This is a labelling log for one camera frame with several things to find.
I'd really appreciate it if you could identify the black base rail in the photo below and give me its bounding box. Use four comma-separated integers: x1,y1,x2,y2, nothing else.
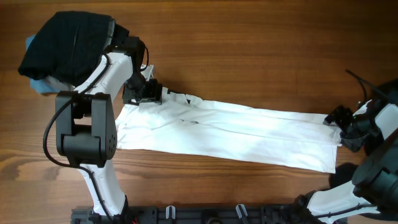
70,203,348,224

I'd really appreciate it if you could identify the light blue folded cloth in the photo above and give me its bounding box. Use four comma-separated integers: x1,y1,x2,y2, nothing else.
25,35,60,95

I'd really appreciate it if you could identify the dark object at right edge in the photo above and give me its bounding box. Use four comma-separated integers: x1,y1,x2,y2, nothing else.
328,162,358,189

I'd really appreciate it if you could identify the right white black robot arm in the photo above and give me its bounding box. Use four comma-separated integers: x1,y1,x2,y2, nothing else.
306,103,397,223

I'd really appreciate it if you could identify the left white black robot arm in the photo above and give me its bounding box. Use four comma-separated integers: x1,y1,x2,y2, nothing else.
50,49,162,223

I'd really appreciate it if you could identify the grey folded garment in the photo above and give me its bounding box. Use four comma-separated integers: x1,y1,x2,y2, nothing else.
45,76,75,91

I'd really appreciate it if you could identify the black folded garment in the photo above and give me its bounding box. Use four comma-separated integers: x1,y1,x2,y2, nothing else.
18,11,129,86

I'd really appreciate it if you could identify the white t-shirt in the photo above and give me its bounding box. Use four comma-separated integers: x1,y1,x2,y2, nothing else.
116,88,340,174

